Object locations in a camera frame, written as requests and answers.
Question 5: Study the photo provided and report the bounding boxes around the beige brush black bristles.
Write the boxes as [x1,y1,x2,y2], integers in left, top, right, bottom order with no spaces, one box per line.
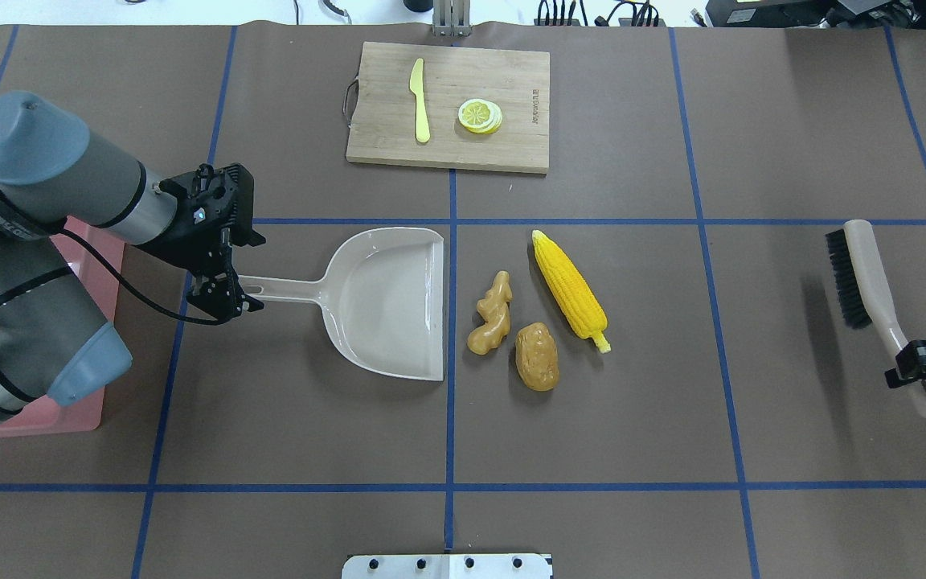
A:
[826,219,926,418]

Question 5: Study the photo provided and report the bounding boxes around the tan toy ginger root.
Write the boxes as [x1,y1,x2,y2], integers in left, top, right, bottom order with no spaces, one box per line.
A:
[466,270,512,355]

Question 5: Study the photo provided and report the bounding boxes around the bamboo cutting board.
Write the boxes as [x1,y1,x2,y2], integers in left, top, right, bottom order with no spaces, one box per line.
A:
[346,41,551,175]

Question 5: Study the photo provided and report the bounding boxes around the yellow plastic knife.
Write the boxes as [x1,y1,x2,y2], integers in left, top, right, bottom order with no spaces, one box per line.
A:
[408,58,431,144]

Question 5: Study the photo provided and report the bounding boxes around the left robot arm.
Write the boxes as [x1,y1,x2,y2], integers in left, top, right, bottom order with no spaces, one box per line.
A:
[0,91,265,424]

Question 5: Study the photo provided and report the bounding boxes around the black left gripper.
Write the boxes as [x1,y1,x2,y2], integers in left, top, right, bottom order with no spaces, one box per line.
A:
[159,162,267,325]

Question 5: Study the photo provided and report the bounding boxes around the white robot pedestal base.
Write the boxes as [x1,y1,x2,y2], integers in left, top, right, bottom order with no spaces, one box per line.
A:
[341,552,555,578]

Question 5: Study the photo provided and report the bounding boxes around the brown toy potato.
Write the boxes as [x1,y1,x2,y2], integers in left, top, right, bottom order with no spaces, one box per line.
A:
[515,322,561,392]

